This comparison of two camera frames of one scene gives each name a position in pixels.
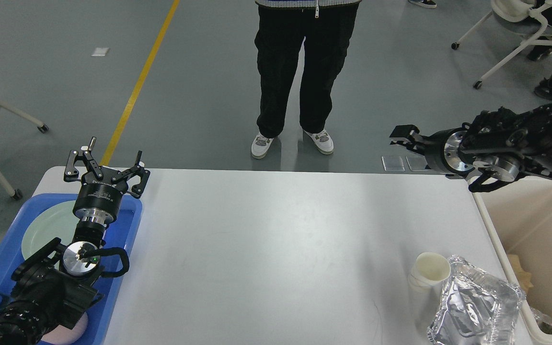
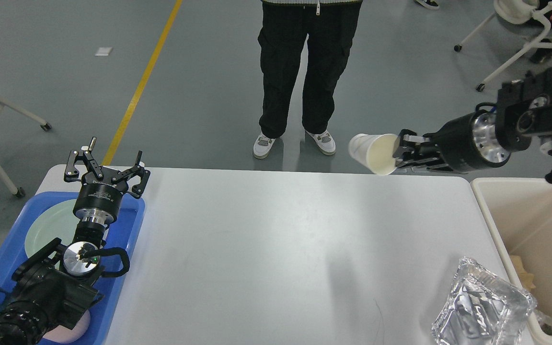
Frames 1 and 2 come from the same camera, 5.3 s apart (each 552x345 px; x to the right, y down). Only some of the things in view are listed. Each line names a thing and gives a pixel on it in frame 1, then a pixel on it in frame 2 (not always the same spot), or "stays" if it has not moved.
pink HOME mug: [63, 335] stays
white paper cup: [430, 270] → [376, 152]
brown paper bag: [524, 278] stays
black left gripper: [98, 200] stays
